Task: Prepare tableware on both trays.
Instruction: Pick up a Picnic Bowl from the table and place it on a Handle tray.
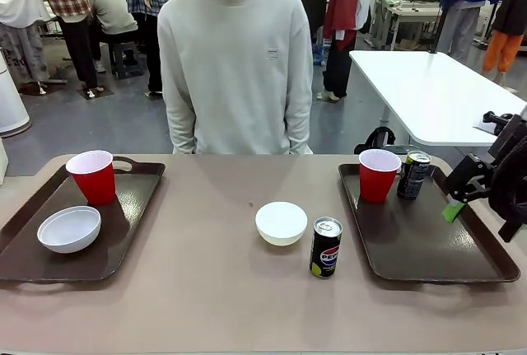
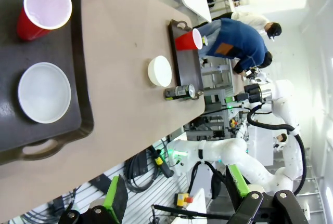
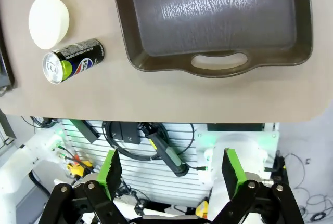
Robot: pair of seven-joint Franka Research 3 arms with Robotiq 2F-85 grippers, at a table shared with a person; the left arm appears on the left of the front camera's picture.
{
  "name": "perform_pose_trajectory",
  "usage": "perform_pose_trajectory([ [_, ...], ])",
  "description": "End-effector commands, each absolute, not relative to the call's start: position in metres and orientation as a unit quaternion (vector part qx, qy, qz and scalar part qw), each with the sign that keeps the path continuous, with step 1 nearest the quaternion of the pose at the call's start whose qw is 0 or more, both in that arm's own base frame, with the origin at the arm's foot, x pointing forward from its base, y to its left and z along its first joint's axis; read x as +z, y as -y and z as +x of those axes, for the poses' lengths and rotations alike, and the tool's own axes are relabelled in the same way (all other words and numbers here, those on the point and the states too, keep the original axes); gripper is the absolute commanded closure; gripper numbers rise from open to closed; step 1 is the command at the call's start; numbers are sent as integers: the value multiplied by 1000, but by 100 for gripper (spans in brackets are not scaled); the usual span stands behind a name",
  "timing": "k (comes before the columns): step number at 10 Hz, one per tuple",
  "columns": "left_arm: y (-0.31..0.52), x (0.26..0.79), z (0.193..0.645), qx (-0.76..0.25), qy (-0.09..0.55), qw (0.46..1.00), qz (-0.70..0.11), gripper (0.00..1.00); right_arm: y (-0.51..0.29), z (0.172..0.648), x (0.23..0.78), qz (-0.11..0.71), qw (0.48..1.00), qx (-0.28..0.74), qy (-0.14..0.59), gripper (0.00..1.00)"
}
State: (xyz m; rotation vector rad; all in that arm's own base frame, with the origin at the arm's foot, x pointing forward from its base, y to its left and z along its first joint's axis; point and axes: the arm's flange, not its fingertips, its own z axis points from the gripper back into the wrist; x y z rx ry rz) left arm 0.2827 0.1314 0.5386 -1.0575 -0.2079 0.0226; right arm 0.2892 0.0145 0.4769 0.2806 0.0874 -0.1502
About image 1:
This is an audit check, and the grey plastic bowl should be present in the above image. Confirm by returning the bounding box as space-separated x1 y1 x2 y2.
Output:
36 205 102 255

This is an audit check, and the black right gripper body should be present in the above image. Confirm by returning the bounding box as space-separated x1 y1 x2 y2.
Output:
487 112 527 158

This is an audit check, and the white plastic bowl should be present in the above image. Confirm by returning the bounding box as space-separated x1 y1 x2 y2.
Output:
254 201 309 247

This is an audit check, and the white cylindrical appliance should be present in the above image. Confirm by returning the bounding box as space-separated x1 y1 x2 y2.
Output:
0 56 32 138

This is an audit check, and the bystander in orange trousers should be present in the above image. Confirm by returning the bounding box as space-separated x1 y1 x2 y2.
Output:
482 0 527 74

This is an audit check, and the black grey-print Pepsi can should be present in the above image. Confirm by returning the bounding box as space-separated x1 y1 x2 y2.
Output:
396 150 432 201

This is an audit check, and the brown plastic serving tray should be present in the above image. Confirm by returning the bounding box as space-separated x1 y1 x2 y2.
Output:
337 156 520 285
0 156 167 283

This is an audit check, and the person in cream sweater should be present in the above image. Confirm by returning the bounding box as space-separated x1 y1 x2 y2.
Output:
156 0 314 156

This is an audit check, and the bystander in red coat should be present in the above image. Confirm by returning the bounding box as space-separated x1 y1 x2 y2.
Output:
322 0 364 103

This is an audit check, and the seated bystander in grey hoodie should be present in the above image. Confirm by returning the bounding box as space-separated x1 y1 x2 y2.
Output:
86 0 139 74

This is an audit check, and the large white table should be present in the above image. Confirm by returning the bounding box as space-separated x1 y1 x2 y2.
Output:
348 49 527 147

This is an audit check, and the white background workbench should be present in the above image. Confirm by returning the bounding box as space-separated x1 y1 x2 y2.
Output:
372 0 446 52

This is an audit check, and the grey step stool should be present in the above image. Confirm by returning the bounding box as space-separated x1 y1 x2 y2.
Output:
110 41 146 81

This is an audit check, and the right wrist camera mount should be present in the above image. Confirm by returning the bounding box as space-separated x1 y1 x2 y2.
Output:
482 110 515 127

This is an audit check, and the black Pepsi can, round logo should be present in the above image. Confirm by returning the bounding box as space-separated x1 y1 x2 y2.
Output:
309 217 343 280

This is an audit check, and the person's right forearm, cream sleeve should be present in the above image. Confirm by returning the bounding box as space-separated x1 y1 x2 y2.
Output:
166 95 199 156

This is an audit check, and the red plastic party cup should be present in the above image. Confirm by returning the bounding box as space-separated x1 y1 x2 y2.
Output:
65 149 117 207
358 149 403 204

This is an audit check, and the person's left forearm, cream sleeve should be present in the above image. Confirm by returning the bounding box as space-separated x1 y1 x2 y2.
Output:
283 95 314 156

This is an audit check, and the bystander in white jacket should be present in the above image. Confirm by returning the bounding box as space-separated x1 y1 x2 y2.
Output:
0 0 51 93

